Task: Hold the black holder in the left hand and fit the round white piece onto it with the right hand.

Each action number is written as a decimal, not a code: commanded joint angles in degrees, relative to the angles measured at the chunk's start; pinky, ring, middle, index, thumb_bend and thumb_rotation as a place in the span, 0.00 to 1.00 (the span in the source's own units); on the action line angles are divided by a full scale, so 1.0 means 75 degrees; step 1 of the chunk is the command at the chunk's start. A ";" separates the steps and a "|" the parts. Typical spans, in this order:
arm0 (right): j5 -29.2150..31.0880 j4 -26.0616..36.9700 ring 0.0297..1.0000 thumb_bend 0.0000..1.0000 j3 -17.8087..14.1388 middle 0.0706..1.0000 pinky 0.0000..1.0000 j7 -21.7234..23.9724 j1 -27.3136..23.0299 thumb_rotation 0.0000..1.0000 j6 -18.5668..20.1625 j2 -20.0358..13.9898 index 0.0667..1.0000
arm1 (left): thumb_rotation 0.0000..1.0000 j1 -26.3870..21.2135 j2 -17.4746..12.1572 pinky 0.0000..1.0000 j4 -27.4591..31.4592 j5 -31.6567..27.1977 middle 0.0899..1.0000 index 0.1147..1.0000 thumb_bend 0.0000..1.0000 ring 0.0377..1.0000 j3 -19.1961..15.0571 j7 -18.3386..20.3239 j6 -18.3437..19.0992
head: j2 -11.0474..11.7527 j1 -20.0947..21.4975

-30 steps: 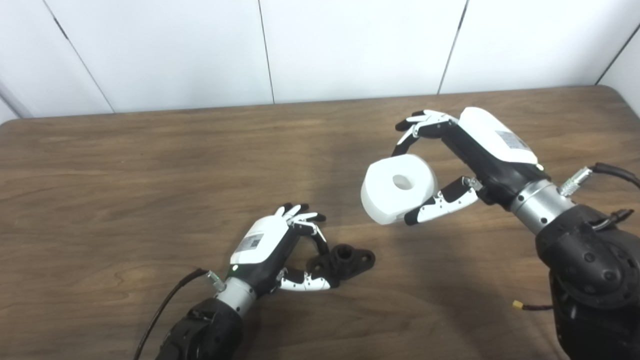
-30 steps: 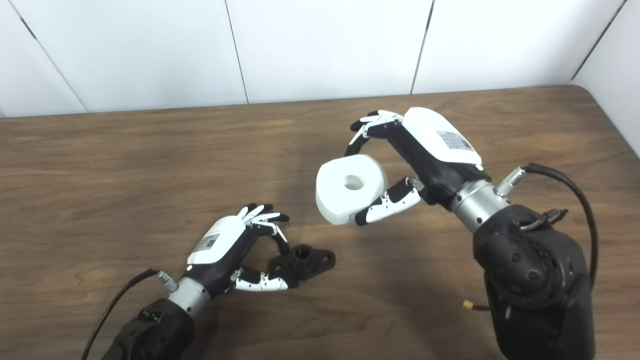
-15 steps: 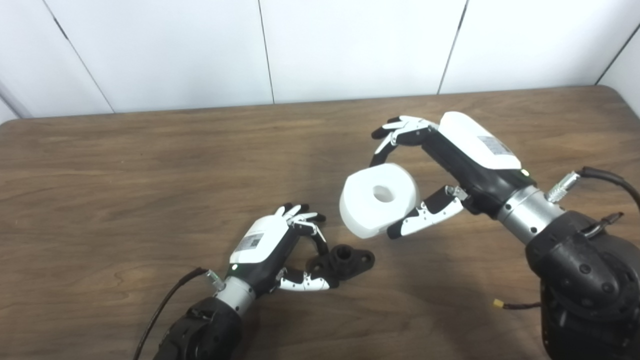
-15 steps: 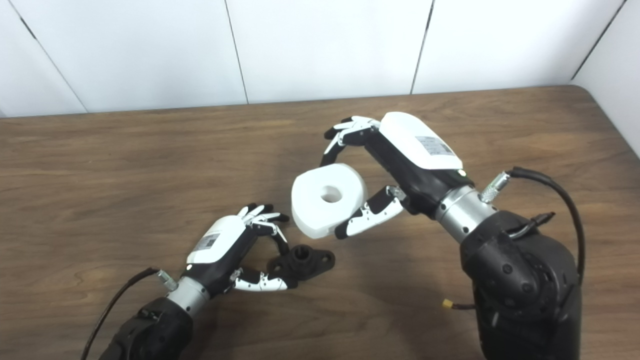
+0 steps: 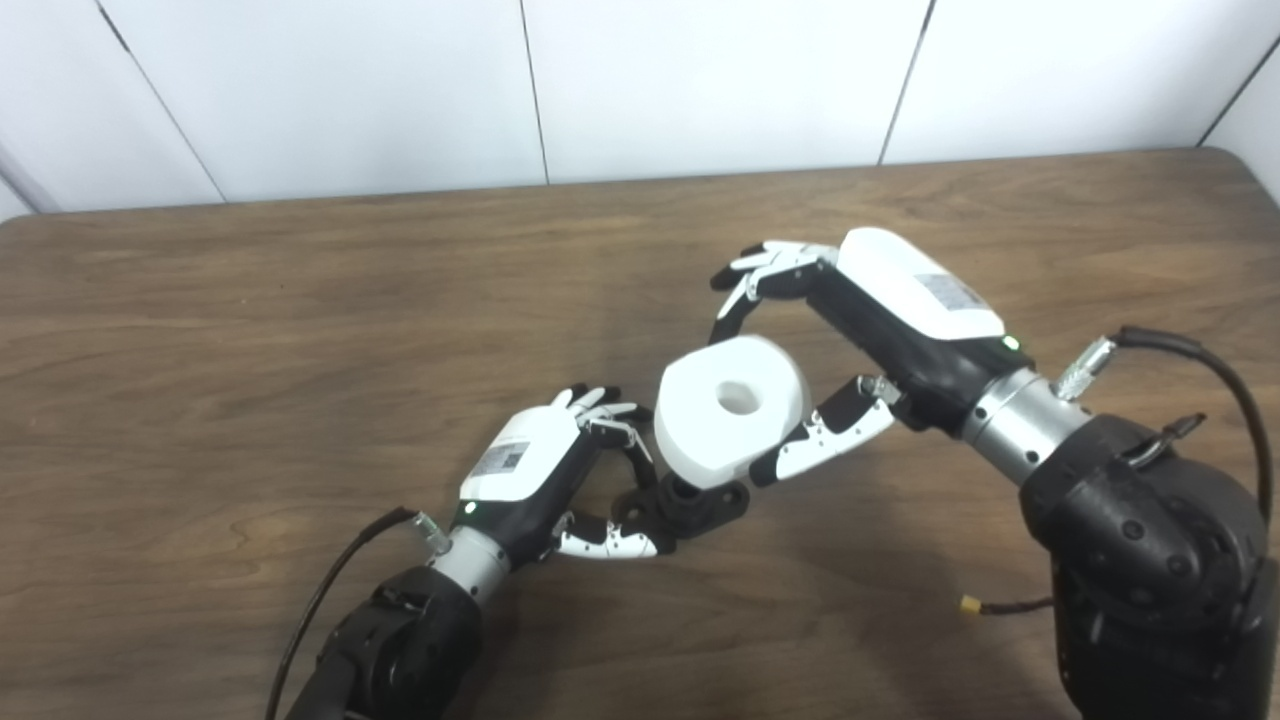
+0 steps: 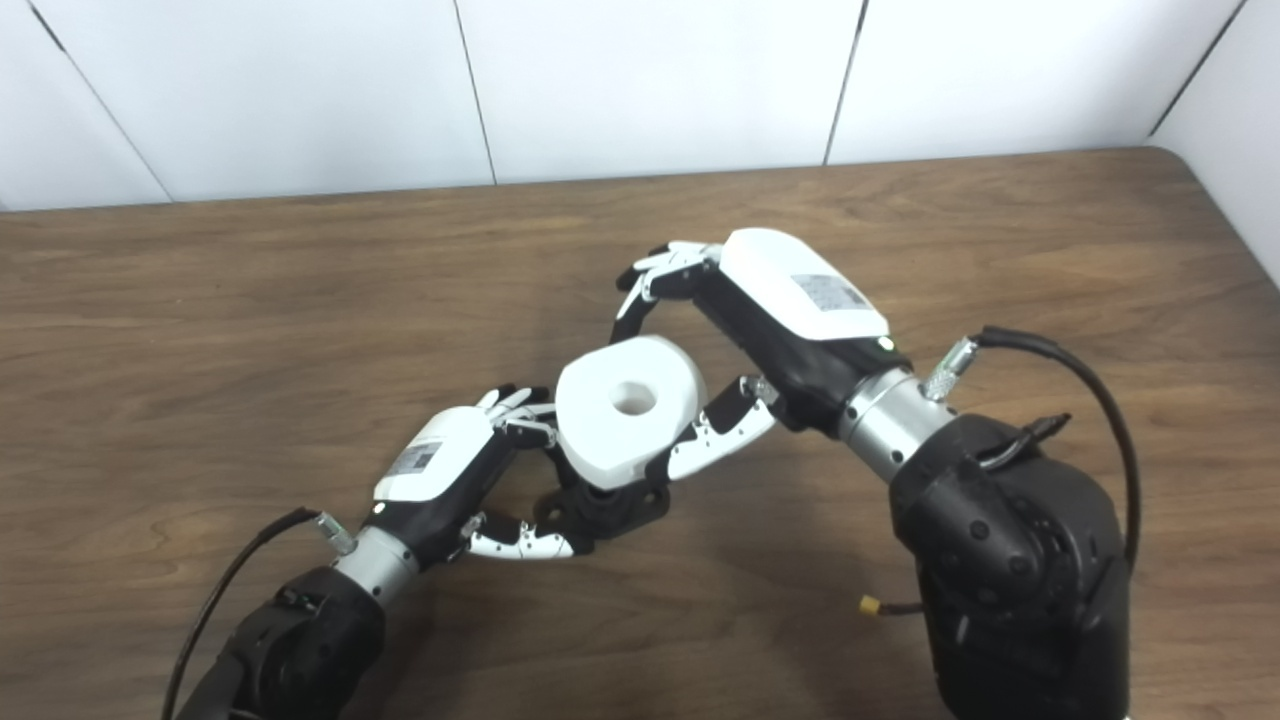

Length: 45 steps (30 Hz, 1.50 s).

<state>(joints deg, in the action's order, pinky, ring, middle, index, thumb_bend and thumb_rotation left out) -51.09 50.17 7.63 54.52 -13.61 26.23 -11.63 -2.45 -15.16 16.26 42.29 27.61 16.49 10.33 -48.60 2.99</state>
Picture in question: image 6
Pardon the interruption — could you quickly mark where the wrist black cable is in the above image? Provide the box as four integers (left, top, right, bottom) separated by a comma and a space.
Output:
159, 506, 358, 720
923, 325, 1144, 573

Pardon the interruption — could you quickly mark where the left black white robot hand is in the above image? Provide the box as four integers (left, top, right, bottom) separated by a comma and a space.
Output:
371, 384, 598, 572

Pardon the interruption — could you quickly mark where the round white plastic piece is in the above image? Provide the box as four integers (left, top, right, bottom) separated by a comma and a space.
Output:
554, 334, 709, 492

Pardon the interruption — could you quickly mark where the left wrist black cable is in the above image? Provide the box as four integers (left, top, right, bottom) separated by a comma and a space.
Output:
159, 506, 358, 720

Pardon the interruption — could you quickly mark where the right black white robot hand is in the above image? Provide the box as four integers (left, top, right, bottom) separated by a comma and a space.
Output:
609, 227, 914, 484

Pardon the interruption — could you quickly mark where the black plastic holder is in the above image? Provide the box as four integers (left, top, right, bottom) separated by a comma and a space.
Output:
534, 455, 672, 547

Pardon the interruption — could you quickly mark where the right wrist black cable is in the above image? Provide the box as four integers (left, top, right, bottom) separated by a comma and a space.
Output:
923, 325, 1144, 573

